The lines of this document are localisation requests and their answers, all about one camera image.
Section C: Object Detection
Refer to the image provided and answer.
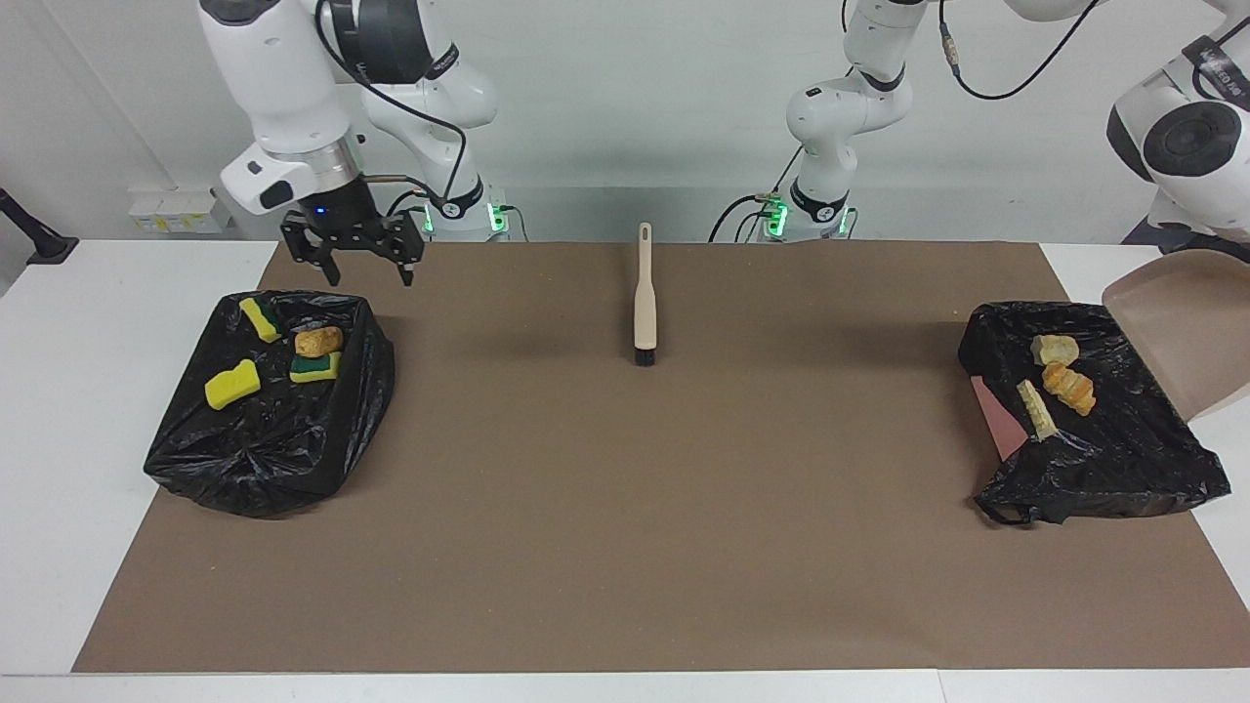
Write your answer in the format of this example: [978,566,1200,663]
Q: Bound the yellow and green sponge piece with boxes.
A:
[239,298,282,344]
[204,359,263,412]
[289,351,343,385]

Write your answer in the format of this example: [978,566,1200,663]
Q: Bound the beige hand brush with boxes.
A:
[632,223,659,368]

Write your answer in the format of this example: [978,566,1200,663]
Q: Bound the beige plastic dustpan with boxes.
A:
[1102,249,1250,422]

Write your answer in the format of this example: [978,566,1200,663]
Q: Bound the black trash bag bin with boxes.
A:
[144,289,396,518]

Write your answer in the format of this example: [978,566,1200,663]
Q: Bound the pink bin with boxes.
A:
[970,376,1028,460]

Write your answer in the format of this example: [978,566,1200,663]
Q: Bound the brown table mat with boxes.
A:
[71,241,1250,675]

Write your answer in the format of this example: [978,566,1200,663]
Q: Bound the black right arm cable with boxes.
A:
[312,0,528,242]

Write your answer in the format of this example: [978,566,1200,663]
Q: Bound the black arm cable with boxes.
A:
[708,0,1106,243]
[312,0,528,242]

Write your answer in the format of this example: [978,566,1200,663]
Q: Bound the white wall socket box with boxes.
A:
[127,187,235,235]

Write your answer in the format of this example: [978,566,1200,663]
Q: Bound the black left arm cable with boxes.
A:
[708,0,1106,243]

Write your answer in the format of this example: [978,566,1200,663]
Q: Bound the black trash bag with handles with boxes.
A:
[957,301,1231,526]

